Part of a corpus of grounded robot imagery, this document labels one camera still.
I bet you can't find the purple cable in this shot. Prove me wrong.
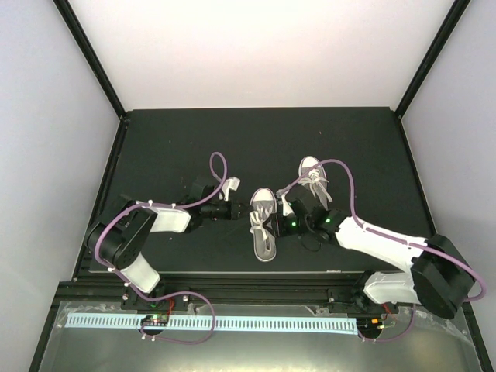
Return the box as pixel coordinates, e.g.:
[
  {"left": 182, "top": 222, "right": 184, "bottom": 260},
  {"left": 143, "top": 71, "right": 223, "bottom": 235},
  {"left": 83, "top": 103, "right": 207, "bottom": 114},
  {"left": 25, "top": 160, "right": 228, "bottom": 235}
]
[
  {"left": 94, "top": 151, "right": 216, "bottom": 345},
  {"left": 278, "top": 157, "right": 489, "bottom": 344}
]

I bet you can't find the left small circuit board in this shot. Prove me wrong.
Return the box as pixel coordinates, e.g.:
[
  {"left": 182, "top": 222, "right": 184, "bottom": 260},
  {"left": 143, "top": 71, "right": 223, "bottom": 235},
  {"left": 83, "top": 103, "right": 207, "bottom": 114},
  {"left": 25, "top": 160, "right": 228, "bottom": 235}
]
[{"left": 140, "top": 315, "right": 169, "bottom": 326}]

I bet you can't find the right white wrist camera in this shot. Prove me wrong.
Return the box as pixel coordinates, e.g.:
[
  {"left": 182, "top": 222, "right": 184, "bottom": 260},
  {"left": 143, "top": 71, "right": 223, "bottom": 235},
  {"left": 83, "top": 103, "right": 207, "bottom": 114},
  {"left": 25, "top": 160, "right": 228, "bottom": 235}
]
[{"left": 276, "top": 189, "right": 294, "bottom": 217}]

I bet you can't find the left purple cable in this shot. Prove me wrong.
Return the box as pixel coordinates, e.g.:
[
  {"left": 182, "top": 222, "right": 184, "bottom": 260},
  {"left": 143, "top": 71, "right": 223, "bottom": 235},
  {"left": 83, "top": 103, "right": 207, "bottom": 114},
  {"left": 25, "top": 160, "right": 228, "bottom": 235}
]
[{"left": 94, "top": 151, "right": 216, "bottom": 345}]

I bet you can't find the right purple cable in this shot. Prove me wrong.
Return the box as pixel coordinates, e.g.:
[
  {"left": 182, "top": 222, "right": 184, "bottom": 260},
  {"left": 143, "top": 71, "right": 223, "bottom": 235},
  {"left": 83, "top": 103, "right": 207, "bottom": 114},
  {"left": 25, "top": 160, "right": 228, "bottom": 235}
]
[{"left": 278, "top": 157, "right": 489, "bottom": 344}]

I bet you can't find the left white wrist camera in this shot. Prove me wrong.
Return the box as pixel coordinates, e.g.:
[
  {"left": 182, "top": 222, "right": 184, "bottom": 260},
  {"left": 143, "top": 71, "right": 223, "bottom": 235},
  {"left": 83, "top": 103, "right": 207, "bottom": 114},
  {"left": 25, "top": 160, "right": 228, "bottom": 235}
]
[{"left": 219, "top": 177, "right": 240, "bottom": 202}]

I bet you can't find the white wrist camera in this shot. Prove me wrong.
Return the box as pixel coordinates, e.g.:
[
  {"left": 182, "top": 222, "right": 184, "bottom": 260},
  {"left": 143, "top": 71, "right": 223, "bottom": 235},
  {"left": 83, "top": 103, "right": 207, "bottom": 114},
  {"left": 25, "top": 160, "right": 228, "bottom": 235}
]
[
  {"left": 219, "top": 177, "right": 240, "bottom": 202},
  {"left": 276, "top": 189, "right": 294, "bottom": 217}
]

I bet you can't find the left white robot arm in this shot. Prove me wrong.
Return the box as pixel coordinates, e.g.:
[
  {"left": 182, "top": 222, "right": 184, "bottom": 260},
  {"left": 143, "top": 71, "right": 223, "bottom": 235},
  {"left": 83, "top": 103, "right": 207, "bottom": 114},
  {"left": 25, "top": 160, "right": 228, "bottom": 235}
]
[{"left": 83, "top": 177, "right": 248, "bottom": 309}]

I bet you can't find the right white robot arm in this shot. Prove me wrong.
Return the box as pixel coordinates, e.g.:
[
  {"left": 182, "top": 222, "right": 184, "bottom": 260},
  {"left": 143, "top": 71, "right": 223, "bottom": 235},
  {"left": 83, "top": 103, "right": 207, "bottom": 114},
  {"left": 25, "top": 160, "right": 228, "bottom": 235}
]
[{"left": 263, "top": 184, "right": 476, "bottom": 319}]

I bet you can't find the right black frame post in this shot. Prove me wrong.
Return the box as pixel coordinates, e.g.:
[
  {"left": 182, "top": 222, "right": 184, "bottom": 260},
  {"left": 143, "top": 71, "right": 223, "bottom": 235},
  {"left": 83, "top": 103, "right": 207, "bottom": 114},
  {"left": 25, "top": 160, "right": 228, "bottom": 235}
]
[{"left": 394, "top": 0, "right": 470, "bottom": 115}]

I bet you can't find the grey sneaker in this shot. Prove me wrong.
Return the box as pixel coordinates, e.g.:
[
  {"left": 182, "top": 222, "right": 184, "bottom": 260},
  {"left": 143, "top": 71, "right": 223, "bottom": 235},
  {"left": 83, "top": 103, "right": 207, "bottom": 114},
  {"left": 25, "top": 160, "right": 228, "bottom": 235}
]
[
  {"left": 249, "top": 188, "right": 277, "bottom": 263},
  {"left": 298, "top": 156, "right": 332, "bottom": 209}
]

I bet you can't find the white slotted cable duct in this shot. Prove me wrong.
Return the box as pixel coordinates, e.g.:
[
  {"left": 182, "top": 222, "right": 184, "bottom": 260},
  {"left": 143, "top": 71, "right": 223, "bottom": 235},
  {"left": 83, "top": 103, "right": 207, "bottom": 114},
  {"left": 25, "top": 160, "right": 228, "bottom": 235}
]
[{"left": 64, "top": 313, "right": 358, "bottom": 336}]

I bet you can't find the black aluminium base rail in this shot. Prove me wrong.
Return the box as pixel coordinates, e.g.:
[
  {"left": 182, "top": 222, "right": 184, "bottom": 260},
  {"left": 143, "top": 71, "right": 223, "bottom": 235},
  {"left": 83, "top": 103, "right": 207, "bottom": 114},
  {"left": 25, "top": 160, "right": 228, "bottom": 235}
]
[{"left": 119, "top": 270, "right": 400, "bottom": 313}]

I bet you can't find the left black frame post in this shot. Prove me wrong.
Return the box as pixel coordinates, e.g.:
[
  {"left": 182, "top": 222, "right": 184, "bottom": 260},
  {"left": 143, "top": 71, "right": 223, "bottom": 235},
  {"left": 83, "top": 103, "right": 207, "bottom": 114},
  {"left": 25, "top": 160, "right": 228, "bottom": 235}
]
[{"left": 52, "top": 0, "right": 127, "bottom": 119}]

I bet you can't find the right small circuit board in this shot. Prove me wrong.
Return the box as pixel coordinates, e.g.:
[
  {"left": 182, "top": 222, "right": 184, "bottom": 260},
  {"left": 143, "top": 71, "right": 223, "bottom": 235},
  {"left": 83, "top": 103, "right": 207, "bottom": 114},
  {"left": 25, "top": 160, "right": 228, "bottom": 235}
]
[{"left": 365, "top": 318, "right": 384, "bottom": 328}]

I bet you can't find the small circuit board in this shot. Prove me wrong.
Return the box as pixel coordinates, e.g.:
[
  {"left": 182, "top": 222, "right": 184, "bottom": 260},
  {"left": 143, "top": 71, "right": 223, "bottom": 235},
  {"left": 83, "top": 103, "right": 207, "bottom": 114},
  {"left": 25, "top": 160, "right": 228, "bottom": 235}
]
[
  {"left": 365, "top": 318, "right": 384, "bottom": 328},
  {"left": 140, "top": 315, "right": 169, "bottom": 326}
]

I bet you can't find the black frame post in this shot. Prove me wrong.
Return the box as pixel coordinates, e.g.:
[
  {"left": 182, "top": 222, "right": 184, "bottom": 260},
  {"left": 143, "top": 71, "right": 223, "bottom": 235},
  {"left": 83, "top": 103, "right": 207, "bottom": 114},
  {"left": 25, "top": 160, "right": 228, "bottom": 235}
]
[
  {"left": 52, "top": 0, "right": 127, "bottom": 119},
  {"left": 394, "top": 0, "right": 470, "bottom": 115}
]

